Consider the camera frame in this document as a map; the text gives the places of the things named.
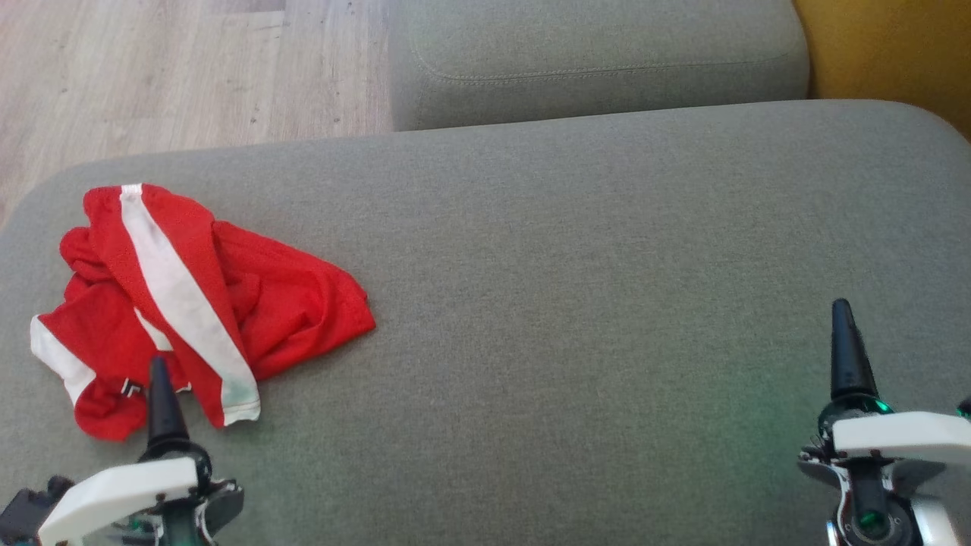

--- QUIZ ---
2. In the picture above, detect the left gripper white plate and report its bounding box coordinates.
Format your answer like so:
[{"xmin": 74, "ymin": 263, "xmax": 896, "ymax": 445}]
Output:
[{"xmin": 38, "ymin": 355, "xmax": 245, "ymax": 546}]

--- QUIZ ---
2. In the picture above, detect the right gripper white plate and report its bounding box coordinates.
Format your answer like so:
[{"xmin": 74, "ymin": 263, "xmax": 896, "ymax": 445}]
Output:
[{"xmin": 798, "ymin": 299, "xmax": 971, "ymax": 546}]

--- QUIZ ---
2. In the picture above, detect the red jersey white collar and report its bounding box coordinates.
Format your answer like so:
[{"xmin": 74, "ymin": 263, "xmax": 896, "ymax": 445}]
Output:
[{"xmin": 30, "ymin": 182, "xmax": 262, "ymax": 442}]

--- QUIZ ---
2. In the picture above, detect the grey fabric sofa seat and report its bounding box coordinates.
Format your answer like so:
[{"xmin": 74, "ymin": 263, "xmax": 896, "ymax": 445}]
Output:
[{"xmin": 0, "ymin": 99, "xmax": 971, "ymax": 546}]

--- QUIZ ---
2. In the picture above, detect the grey sofa cushion block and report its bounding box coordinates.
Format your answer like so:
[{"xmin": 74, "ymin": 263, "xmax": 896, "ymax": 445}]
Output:
[{"xmin": 388, "ymin": 0, "xmax": 811, "ymax": 133}]

